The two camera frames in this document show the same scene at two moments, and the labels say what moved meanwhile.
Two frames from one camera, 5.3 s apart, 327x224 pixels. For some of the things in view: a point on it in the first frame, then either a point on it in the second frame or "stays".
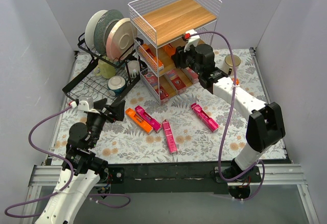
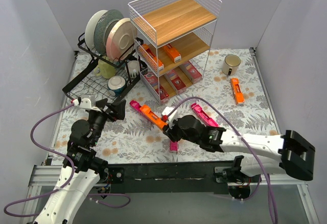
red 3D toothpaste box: x=176 y=81 stays
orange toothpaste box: x=132 y=114 -> x=145 y=110
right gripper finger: x=184 y=57 -> x=174 y=134
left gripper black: x=107 y=112 stays
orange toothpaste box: x=169 y=49 stays
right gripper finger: x=177 y=58 -> x=176 y=123
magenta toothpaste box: x=152 y=121 -> x=135 y=106
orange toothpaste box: x=146 y=49 stays
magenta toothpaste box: x=207 y=121 stays
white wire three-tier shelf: x=158 y=22 stays
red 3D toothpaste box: x=194 y=76 stays
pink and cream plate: x=120 y=38 stays
